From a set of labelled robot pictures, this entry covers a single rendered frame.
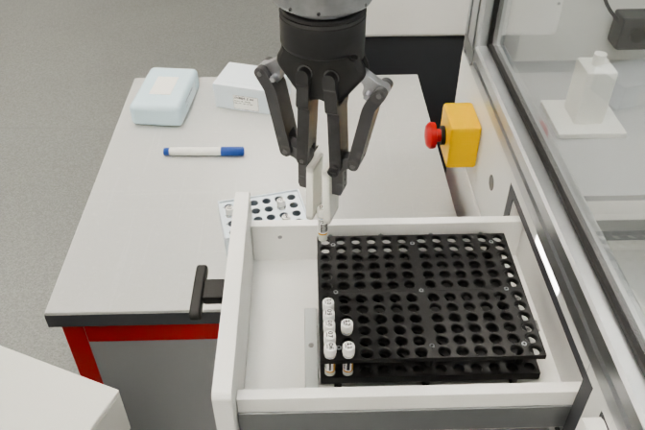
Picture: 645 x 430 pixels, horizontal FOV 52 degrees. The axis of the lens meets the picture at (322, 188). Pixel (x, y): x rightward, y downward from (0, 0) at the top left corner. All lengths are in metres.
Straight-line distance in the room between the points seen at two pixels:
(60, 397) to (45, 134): 2.05
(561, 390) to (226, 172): 0.65
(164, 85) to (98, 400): 0.69
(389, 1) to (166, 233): 0.68
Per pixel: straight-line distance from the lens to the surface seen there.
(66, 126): 2.78
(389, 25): 1.43
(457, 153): 0.99
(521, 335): 0.72
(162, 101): 1.25
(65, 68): 3.19
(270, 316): 0.79
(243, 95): 1.26
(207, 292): 0.72
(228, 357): 0.64
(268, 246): 0.83
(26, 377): 0.80
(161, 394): 1.09
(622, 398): 0.60
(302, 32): 0.56
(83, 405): 0.76
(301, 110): 0.63
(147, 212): 1.07
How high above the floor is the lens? 1.44
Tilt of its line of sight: 39 degrees down
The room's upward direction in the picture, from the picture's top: straight up
